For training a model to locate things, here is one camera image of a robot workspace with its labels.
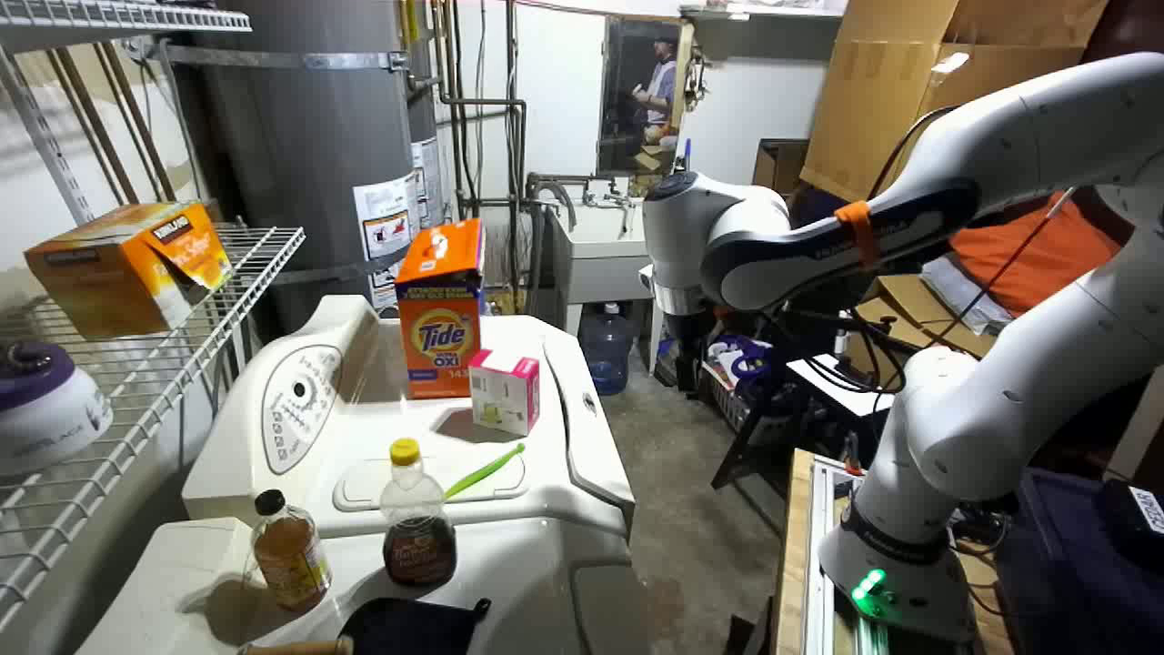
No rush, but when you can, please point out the brown cardboard box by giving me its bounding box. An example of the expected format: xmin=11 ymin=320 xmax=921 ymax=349
xmin=933 ymin=0 xmax=1112 ymax=119

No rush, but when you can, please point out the orange band on arm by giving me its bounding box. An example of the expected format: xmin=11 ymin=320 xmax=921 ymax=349
xmin=833 ymin=196 xmax=884 ymax=273

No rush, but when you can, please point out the white cabinet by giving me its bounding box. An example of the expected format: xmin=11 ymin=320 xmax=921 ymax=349
xmin=677 ymin=3 xmax=848 ymax=191

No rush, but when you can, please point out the orange Tide detergent box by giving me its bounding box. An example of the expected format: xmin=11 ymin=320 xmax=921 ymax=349
xmin=394 ymin=219 xmax=488 ymax=402

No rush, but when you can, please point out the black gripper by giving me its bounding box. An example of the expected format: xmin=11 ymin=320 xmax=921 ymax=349
xmin=651 ymin=304 xmax=721 ymax=394

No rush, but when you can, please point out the white appliance lid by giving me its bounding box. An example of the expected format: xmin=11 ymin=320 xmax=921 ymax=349
xmin=76 ymin=512 xmax=660 ymax=655

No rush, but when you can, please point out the blue water jug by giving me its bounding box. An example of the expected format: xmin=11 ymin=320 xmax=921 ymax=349
xmin=580 ymin=303 xmax=636 ymax=400

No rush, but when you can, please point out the person in blue shirt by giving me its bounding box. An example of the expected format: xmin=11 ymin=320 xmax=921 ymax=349
xmin=630 ymin=32 xmax=679 ymax=150

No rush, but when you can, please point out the black folding stand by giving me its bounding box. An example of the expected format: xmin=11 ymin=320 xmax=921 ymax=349
xmin=706 ymin=304 xmax=907 ymax=491

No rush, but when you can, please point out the dark cloth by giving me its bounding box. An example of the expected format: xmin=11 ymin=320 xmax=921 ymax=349
xmin=339 ymin=592 xmax=496 ymax=655

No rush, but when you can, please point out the clear bottle yellow cap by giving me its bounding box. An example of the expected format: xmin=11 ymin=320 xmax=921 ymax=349
xmin=380 ymin=436 xmax=464 ymax=592

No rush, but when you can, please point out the dark purple bin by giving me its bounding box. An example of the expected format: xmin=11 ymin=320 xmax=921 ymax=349
xmin=992 ymin=468 xmax=1164 ymax=655

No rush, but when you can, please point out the amber bottle black cap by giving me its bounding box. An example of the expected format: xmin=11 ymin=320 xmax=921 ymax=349
xmin=250 ymin=487 xmax=334 ymax=612

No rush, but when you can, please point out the green plastic tool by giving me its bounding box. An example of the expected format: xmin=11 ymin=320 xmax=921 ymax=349
xmin=439 ymin=440 xmax=531 ymax=502

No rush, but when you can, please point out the wooden table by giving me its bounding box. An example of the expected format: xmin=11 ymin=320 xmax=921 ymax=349
xmin=774 ymin=448 xmax=1014 ymax=655

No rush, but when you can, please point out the grey water heater tank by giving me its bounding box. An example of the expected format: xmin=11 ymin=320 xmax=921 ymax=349
xmin=180 ymin=0 xmax=422 ymax=332

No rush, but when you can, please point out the vertical metal pipe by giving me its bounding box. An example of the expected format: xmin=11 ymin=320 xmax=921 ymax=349
xmin=501 ymin=0 xmax=529 ymax=304

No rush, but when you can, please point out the orange cardboard box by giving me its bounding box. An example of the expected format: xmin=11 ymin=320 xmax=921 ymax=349
xmin=23 ymin=199 xmax=237 ymax=343

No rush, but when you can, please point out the pink Sweet'N Low box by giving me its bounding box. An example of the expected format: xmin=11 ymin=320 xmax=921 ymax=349
xmin=466 ymin=344 xmax=547 ymax=440

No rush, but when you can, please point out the white utility sink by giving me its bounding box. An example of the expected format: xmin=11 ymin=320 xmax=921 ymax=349
xmin=548 ymin=196 xmax=660 ymax=339

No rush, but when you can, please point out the purple and white container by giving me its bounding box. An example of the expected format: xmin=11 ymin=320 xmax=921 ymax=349
xmin=0 ymin=339 xmax=118 ymax=478

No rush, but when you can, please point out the white wire shelf rack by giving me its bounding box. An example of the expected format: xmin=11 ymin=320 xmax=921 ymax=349
xmin=0 ymin=0 xmax=311 ymax=634

